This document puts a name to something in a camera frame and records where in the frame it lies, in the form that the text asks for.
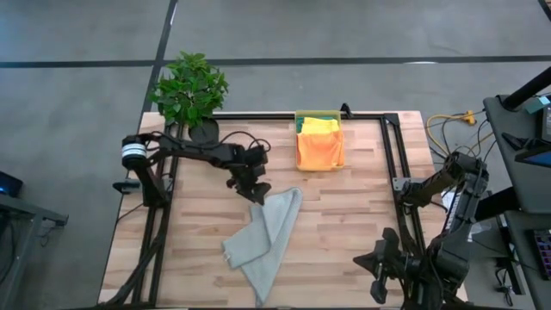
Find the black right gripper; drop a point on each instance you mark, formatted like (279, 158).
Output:
(394, 260)

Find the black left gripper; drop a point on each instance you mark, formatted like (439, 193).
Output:
(245, 174)

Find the grey microfiber towel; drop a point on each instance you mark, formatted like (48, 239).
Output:
(267, 241)

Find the orange microfiber towel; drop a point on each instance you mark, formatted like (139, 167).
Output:
(320, 150)

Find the teal microfiber towel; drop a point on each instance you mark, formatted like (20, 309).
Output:
(299, 124)

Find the yellow microfiber towel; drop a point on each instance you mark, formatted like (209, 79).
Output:
(319, 125)

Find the yellow translucent plastic bin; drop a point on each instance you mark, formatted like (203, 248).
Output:
(318, 113)

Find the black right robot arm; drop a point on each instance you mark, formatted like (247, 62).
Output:
(460, 254)

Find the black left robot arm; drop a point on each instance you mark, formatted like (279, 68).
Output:
(193, 150)

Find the black plant pot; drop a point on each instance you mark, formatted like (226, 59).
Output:
(206, 131)

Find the grey metal mounting plate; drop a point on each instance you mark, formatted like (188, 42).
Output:
(398, 184)

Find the black clamp knob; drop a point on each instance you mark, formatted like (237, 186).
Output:
(345, 108)

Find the green leafy plant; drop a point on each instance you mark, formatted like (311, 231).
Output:
(189, 86)

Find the black table edge clamp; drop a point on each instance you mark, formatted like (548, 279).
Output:
(127, 186)

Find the black desk leg beam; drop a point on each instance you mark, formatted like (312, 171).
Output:
(499, 202)

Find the black keyboard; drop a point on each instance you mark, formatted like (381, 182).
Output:
(543, 254)

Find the black desk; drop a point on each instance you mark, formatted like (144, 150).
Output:
(529, 189)

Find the dark tablet with blue screen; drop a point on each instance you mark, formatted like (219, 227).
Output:
(538, 159)

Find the grey metal cart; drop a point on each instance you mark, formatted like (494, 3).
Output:
(26, 211)

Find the teal box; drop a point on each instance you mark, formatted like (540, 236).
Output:
(538, 104)

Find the black pole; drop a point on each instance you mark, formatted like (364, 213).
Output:
(527, 89)

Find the black device with blue light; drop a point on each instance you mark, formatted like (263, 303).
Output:
(9, 185)

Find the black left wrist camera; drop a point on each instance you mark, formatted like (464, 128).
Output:
(257, 155)

